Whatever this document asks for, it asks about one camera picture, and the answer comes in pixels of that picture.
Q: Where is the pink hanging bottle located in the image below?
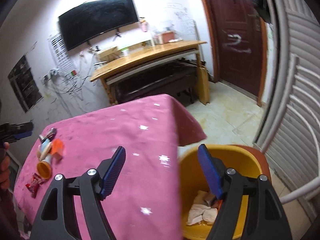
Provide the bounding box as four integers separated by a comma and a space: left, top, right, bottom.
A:
139, 17, 148, 32

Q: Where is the white tissue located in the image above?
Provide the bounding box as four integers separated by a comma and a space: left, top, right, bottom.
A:
186, 191, 219, 226

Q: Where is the yellow plastic bin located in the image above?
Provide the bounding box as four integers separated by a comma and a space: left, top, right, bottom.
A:
180, 144, 263, 239

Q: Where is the black bag on hook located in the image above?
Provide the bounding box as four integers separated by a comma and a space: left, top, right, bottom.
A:
252, 0, 271, 24

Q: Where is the clear storage box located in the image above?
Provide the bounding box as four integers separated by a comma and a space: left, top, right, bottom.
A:
153, 31, 175, 45

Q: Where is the pink star tablecloth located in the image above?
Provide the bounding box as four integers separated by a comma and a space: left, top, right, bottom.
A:
13, 93, 208, 240

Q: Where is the orange cardboard box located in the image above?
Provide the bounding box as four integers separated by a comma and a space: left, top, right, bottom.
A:
50, 138, 65, 161

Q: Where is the white louvered cabinet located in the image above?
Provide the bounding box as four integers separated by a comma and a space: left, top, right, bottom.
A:
254, 0, 319, 220

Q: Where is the cream round brush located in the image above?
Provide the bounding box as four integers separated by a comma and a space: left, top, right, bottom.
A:
36, 140, 52, 161

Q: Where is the eye chart poster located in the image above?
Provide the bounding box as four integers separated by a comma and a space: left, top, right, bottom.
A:
48, 34, 77, 79

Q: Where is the wooden desk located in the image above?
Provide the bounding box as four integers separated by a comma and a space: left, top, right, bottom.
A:
90, 40, 210, 105

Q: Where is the black wall television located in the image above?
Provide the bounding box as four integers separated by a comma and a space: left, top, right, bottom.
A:
59, 0, 138, 51

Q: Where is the left hand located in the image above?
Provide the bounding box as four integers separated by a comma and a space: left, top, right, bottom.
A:
0, 154, 10, 191

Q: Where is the red snack wrapper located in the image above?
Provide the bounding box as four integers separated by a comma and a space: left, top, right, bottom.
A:
25, 173, 45, 198

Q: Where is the black bench under desk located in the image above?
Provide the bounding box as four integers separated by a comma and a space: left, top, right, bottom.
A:
114, 60, 197, 103

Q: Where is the dark red door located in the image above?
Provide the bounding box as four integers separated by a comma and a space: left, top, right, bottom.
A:
201, 0, 267, 106

